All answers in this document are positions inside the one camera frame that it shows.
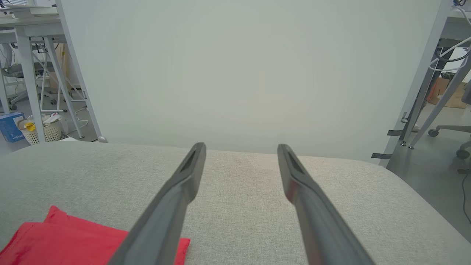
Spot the white desk with slanted legs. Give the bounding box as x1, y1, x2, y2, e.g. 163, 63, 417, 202
0, 5, 89, 145

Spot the white cloth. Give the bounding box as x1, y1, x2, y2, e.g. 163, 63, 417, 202
42, 112, 69, 126

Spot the white woven laundry basket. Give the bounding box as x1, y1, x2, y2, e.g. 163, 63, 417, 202
17, 115, 64, 145

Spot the white backdrop panel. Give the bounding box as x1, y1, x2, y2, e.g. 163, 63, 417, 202
55, 0, 454, 165

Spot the white hanging cable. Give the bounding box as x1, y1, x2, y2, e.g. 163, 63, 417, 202
428, 36, 471, 73

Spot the grey office chair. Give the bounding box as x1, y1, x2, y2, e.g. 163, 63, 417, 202
0, 43, 56, 112

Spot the grey office chair wheeled base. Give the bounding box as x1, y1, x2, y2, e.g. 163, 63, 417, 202
428, 124, 471, 160

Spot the thin black floor cable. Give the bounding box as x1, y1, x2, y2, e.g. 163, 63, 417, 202
461, 172, 471, 225

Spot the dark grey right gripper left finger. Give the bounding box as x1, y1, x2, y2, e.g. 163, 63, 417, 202
107, 142, 207, 265

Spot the red garment with white sleeves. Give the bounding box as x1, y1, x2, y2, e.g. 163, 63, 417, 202
0, 205, 191, 265

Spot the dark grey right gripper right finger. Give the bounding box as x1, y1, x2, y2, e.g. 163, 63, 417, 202
277, 144, 376, 265

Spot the white-legged desk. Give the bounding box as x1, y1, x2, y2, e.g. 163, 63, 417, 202
401, 0, 471, 150

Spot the blue cardboard box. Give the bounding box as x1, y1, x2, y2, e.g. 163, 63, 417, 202
0, 112, 26, 143

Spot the brown cardboard box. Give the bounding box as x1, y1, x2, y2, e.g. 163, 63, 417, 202
428, 77, 468, 109

